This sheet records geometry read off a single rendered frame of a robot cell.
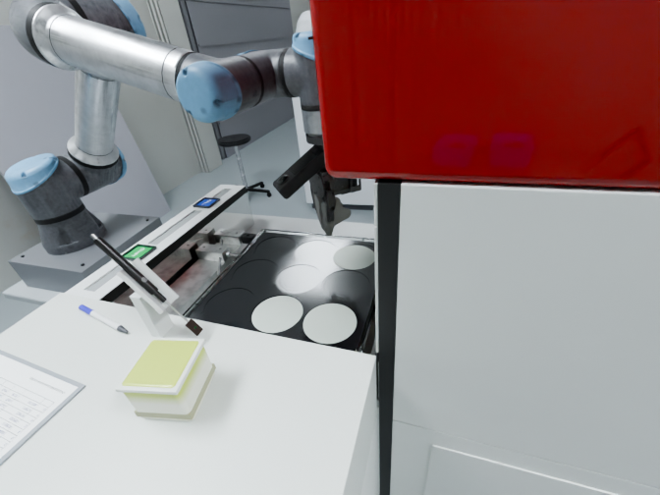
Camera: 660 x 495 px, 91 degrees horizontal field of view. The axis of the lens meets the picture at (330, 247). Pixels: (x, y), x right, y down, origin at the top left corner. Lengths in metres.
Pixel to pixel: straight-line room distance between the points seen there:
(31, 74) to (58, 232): 2.22
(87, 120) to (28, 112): 2.12
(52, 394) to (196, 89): 0.45
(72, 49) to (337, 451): 0.68
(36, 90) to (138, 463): 2.93
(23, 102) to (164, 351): 2.78
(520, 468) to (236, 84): 0.69
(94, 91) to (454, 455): 1.01
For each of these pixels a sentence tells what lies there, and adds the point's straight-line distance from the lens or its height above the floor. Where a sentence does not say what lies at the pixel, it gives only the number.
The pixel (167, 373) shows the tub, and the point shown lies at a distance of 0.44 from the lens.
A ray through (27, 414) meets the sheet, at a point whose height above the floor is 0.97.
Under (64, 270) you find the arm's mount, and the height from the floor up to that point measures 0.91.
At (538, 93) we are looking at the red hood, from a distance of 0.29.
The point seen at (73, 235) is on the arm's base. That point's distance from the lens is 1.10.
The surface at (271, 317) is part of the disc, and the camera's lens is 0.64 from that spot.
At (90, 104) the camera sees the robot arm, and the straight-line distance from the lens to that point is 0.98.
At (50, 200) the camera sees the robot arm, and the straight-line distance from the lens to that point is 1.08.
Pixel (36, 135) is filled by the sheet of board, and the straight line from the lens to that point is 3.11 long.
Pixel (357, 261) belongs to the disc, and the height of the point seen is 0.90.
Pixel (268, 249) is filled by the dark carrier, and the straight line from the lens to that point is 0.84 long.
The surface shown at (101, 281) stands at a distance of 0.82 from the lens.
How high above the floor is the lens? 1.34
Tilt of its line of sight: 33 degrees down
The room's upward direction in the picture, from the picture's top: 6 degrees counter-clockwise
